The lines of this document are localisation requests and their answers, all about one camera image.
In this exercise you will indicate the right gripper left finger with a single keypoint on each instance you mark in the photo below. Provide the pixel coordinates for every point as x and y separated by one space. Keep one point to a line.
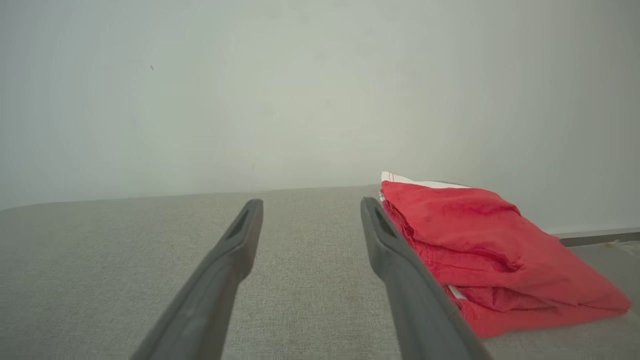
205 295

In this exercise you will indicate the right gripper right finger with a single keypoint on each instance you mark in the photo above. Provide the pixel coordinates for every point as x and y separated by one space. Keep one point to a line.
425 310

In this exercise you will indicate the red shorts with white stripes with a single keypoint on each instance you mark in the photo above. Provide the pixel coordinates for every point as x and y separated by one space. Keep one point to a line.
490 240

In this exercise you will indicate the grey fabric sofa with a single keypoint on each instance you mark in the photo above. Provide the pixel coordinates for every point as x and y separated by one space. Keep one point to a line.
310 280

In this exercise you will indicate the grey baseboard strip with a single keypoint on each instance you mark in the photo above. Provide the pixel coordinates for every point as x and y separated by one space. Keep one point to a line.
600 237

